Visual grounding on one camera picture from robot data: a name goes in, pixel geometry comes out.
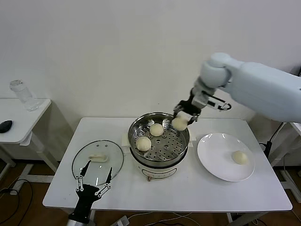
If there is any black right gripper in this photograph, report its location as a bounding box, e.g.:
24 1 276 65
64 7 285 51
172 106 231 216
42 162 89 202
173 100 200 125

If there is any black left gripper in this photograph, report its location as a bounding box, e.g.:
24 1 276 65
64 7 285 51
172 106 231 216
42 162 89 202
72 160 113 216

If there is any white steamed baozi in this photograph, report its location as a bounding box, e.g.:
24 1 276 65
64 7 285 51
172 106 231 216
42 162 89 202
150 123 164 137
135 137 152 152
232 150 249 165
172 112 190 131

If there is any round glass pot lid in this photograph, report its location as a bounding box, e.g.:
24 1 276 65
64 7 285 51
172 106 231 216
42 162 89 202
71 140 125 187

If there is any perforated steel steamer basket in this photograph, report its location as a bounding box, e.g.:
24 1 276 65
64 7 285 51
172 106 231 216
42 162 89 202
127 112 190 167

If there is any round white plate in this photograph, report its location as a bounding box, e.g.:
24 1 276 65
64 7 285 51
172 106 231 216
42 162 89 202
197 133 256 182

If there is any white power strip under table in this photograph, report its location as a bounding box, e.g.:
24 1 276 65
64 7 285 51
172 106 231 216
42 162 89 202
112 215 130 226

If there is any white electric cooker base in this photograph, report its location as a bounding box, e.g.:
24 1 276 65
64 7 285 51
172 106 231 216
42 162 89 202
121 131 197 182

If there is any white side table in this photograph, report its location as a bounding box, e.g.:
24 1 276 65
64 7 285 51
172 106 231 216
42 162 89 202
0 98 59 184

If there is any black computer mouse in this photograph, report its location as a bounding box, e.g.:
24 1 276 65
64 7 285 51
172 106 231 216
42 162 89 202
0 120 13 134

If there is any clear plastic water bottle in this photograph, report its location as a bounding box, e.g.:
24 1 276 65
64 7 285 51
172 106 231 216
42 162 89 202
9 80 40 112

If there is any white work table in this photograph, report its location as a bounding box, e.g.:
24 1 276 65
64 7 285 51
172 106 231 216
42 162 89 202
42 117 293 226

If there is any white laptop desk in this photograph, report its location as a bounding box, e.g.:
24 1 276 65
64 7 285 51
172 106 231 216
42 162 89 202
269 121 301 201

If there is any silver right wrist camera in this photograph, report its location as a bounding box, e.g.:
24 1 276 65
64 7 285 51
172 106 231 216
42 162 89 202
191 89 232 112

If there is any black power adapter cable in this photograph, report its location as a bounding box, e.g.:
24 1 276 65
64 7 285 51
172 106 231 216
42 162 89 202
259 122 285 163

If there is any black floor cable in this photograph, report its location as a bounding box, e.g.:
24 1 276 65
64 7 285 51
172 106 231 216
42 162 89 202
0 180 33 226

